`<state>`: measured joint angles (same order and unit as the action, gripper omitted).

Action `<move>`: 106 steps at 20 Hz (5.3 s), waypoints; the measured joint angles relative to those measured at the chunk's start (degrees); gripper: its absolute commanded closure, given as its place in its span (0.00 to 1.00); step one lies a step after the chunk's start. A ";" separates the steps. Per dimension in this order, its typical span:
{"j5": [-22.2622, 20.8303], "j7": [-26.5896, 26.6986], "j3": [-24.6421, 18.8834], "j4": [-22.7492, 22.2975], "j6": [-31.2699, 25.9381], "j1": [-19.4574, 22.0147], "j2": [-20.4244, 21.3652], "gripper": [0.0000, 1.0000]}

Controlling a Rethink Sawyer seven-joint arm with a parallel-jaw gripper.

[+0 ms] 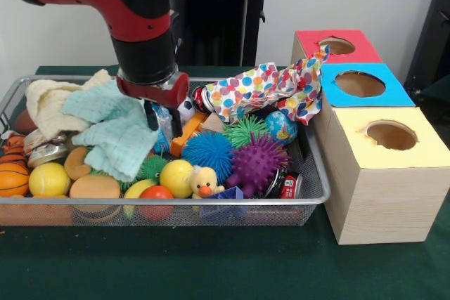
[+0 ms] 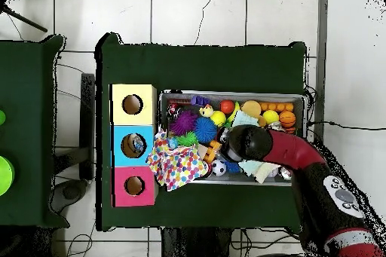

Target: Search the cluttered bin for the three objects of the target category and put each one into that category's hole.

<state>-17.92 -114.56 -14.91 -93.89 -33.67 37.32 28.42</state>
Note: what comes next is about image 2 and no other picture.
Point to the large polka dot cloth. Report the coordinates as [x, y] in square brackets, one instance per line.
[178, 166]

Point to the mint green muslin cloth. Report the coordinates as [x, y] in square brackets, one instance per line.
[244, 119]

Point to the crushed clear plastic bottle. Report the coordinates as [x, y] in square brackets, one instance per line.
[138, 145]

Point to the cream yellow cloth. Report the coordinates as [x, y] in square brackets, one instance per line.
[265, 171]

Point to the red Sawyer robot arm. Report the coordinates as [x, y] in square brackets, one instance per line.
[289, 148]

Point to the shallow clear mesh bin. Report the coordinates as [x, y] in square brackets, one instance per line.
[232, 94]

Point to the wooden box with three holes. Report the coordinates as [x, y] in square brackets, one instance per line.
[117, 148]

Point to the purple spiky toy with eyes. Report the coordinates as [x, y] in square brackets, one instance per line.
[182, 122]

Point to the blue spiky ball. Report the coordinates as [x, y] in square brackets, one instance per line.
[205, 129]

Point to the green spiky ball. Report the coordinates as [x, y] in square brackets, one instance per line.
[187, 139]

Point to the yellow plush duck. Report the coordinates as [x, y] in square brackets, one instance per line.
[206, 111]

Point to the black white soccer ball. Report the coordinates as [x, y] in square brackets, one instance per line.
[218, 168]

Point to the yellow ball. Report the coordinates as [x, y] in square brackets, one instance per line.
[270, 116]

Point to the orange toy basketball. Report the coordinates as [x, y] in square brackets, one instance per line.
[287, 119]

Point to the dark green side table cloth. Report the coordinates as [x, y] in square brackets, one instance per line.
[27, 88]

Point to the small bright green round object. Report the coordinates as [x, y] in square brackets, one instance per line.
[2, 117]

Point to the large bright green round object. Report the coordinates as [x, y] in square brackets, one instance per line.
[5, 175]

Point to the black tripod leg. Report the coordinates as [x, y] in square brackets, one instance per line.
[27, 22]

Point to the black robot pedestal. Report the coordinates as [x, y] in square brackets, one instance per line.
[187, 245]

